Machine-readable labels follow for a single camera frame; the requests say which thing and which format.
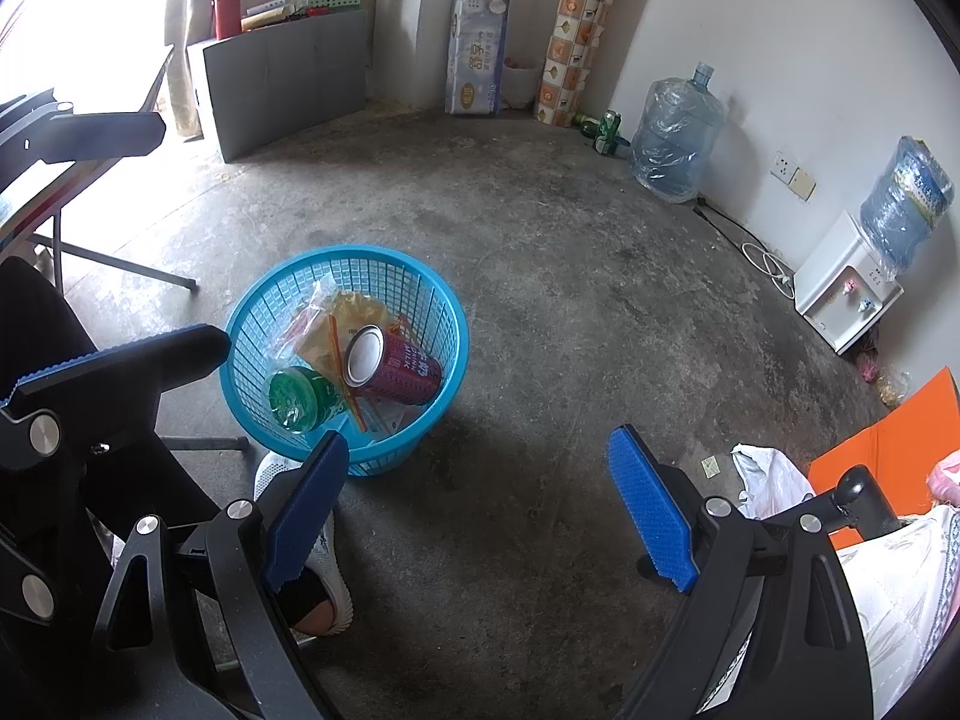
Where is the orange mat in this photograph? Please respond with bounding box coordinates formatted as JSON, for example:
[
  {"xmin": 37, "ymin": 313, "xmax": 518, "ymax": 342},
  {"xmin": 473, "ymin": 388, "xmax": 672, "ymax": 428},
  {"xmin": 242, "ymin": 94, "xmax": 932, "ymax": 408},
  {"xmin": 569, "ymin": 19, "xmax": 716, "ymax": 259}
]
[{"xmin": 808, "ymin": 366, "xmax": 960, "ymax": 548}]

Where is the patterned roll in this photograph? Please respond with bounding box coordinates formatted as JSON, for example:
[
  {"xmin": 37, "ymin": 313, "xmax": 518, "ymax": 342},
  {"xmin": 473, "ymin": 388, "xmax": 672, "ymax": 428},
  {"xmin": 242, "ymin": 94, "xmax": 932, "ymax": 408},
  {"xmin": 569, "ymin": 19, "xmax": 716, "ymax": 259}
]
[{"xmin": 532, "ymin": 0, "xmax": 627, "ymax": 127}]

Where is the grey cabinet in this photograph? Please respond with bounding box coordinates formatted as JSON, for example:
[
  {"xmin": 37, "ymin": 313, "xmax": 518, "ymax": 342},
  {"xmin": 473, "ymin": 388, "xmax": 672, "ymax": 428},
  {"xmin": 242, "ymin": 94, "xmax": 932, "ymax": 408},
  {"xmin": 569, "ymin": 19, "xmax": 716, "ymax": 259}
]
[{"xmin": 186, "ymin": 9, "xmax": 376, "ymax": 164}]

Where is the person's black trouser leg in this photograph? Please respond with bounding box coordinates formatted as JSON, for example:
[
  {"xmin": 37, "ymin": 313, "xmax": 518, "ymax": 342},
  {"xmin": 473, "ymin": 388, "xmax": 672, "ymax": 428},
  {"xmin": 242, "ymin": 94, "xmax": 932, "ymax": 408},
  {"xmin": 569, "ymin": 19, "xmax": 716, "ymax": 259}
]
[{"xmin": 0, "ymin": 255, "xmax": 222, "ymax": 541}]

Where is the white coiled cable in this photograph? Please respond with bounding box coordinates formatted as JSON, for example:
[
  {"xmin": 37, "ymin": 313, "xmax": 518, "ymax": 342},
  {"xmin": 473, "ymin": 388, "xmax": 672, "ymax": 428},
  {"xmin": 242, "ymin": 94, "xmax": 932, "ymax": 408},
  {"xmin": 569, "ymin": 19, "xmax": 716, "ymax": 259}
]
[{"xmin": 741, "ymin": 241, "xmax": 797, "ymax": 295}]

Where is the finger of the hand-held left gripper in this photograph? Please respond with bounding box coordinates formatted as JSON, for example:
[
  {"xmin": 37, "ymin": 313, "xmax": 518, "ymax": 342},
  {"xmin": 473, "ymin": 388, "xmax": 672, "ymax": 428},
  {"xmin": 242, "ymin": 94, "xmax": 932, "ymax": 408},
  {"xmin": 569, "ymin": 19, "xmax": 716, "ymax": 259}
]
[
  {"xmin": 0, "ymin": 322, "xmax": 231, "ymax": 627},
  {"xmin": 0, "ymin": 88, "xmax": 167, "ymax": 188}
]

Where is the white quilt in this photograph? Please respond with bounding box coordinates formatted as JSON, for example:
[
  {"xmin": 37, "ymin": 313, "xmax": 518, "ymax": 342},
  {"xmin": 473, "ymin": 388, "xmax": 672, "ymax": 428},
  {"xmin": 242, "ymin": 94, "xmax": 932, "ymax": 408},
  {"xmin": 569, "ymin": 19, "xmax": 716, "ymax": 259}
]
[{"xmin": 836, "ymin": 502, "xmax": 960, "ymax": 720}]

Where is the metal table leg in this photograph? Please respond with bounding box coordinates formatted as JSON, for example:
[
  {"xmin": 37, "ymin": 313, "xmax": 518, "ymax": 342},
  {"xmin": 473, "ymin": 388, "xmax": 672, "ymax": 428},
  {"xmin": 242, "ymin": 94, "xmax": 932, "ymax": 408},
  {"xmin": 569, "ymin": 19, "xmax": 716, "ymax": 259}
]
[{"xmin": 30, "ymin": 214, "xmax": 200, "ymax": 293}]

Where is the black power cable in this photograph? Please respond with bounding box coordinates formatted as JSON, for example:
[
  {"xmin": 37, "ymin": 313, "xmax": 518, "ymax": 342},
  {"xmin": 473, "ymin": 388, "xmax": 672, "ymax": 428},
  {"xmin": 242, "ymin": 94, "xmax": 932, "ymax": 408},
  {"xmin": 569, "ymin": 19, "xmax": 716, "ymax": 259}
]
[{"xmin": 694, "ymin": 195, "xmax": 781, "ymax": 263}]

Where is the yellow package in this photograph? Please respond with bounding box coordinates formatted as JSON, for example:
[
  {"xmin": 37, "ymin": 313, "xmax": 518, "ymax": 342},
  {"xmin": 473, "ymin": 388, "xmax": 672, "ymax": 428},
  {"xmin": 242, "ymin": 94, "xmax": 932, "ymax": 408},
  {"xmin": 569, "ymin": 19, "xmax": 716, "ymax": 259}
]
[{"xmin": 296, "ymin": 313, "xmax": 372, "ymax": 432}]

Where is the red drink can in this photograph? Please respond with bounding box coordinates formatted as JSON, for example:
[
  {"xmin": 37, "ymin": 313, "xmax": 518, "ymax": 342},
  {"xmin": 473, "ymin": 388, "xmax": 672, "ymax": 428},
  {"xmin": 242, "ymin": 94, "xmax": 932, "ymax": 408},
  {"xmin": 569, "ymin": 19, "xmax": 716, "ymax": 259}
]
[{"xmin": 343, "ymin": 324, "xmax": 443, "ymax": 404}]

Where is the blue plastic waste basket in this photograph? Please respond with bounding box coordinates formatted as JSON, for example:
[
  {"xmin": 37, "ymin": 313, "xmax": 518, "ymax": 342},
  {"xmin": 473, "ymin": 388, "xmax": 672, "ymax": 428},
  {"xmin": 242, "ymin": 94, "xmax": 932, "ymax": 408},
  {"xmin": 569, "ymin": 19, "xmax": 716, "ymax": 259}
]
[{"xmin": 220, "ymin": 244, "xmax": 472, "ymax": 479}]

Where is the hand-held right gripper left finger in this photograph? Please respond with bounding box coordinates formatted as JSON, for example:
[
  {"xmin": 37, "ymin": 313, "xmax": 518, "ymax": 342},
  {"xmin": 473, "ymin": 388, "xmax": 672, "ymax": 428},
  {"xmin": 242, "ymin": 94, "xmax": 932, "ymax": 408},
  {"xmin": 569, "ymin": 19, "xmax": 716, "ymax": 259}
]
[{"xmin": 90, "ymin": 430, "xmax": 351, "ymax": 720}]

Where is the beige curtain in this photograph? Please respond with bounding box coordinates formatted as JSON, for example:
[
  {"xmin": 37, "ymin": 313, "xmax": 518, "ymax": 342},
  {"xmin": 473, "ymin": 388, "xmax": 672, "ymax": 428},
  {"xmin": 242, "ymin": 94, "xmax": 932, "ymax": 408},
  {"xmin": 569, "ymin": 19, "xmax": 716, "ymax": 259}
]
[{"xmin": 161, "ymin": 0, "xmax": 200, "ymax": 142}]

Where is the person's white shoe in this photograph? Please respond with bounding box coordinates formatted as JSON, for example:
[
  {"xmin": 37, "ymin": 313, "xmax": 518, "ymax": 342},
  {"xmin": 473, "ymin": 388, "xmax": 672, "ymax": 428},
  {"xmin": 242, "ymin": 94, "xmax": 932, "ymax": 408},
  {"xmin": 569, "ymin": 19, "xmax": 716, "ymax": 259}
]
[{"xmin": 253, "ymin": 454, "xmax": 353, "ymax": 638}]

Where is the clear water jug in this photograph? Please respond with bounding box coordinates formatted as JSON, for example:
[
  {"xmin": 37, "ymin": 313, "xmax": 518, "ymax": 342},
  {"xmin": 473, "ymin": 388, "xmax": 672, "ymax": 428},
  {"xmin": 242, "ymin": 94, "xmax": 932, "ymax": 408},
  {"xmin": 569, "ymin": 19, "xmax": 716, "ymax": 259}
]
[{"xmin": 628, "ymin": 61, "xmax": 728, "ymax": 203}]

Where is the white plastic bag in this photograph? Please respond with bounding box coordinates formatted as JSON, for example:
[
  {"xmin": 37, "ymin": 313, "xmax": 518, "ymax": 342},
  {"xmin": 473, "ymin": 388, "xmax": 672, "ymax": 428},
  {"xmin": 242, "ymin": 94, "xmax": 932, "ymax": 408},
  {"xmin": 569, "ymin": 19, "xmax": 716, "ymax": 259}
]
[{"xmin": 731, "ymin": 442, "xmax": 817, "ymax": 518}]

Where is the green plastic bottle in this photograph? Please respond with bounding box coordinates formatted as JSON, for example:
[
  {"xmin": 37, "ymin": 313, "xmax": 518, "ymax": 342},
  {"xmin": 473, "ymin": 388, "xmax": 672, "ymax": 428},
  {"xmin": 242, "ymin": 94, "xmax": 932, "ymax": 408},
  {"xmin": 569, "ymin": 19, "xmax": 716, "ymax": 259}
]
[{"xmin": 268, "ymin": 366, "xmax": 347, "ymax": 434}]

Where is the pink blanket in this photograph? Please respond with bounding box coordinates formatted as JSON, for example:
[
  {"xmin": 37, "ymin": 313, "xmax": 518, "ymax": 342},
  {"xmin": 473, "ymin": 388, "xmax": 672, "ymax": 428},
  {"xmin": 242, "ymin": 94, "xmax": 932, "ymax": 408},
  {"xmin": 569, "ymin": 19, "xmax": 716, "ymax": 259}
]
[{"xmin": 928, "ymin": 457, "xmax": 960, "ymax": 503}]

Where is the blue water jug with label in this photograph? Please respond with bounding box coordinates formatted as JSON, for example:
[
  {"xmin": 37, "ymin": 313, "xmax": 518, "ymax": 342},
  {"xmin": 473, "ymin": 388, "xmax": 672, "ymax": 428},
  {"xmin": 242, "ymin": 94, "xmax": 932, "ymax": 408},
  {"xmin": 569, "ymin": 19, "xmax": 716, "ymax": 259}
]
[{"xmin": 859, "ymin": 135, "xmax": 955, "ymax": 276}]

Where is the cream flat box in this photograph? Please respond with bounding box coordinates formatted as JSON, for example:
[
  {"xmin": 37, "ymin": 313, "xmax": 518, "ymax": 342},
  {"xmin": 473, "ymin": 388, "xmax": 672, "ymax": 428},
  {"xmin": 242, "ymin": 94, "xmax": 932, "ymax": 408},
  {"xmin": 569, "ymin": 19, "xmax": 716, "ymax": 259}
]
[{"xmin": 241, "ymin": 1, "xmax": 301, "ymax": 32}]

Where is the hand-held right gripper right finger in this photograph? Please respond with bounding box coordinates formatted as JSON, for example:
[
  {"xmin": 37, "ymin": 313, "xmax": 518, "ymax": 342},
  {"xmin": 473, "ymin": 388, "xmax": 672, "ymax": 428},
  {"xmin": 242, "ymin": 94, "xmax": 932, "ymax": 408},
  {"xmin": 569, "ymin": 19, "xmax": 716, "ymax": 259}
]
[{"xmin": 606, "ymin": 425, "xmax": 878, "ymax": 720}]

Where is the clear wrapper with red print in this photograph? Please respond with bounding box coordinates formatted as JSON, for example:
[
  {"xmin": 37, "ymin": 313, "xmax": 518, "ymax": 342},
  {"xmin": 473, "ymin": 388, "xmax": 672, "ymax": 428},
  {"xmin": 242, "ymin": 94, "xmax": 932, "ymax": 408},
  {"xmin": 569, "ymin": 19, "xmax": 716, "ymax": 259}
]
[{"xmin": 270, "ymin": 277, "xmax": 338, "ymax": 361}]

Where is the toilet paper pack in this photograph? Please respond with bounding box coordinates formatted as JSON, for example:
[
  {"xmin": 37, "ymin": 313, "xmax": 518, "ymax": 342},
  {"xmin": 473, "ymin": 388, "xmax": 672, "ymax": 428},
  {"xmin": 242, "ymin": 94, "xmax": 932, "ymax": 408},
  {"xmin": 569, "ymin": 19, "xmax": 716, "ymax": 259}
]
[{"xmin": 445, "ymin": 0, "xmax": 512, "ymax": 117}]

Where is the white water dispenser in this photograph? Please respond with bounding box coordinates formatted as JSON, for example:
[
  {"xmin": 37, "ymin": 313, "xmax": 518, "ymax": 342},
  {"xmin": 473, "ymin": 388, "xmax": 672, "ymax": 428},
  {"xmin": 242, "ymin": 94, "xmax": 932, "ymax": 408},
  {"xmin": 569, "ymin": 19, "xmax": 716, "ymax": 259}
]
[{"xmin": 793, "ymin": 210, "xmax": 905, "ymax": 357}]

